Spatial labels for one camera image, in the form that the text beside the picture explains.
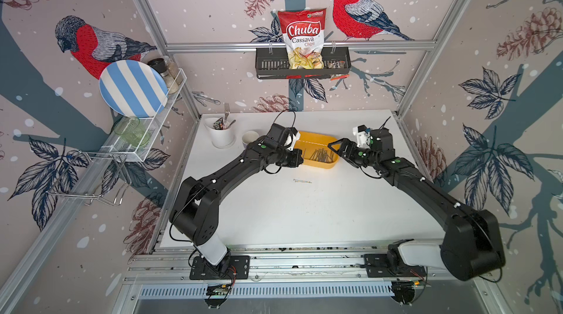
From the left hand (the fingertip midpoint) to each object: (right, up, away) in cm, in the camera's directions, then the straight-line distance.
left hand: (307, 157), depth 83 cm
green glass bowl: (-58, +10, -13) cm, 61 cm away
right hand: (+10, +4, 0) cm, 11 cm away
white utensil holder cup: (-40, +7, +19) cm, 45 cm away
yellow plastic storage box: (+6, 0, +23) cm, 24 cm away
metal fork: (-39, +20, +24) cm, 50 cm away
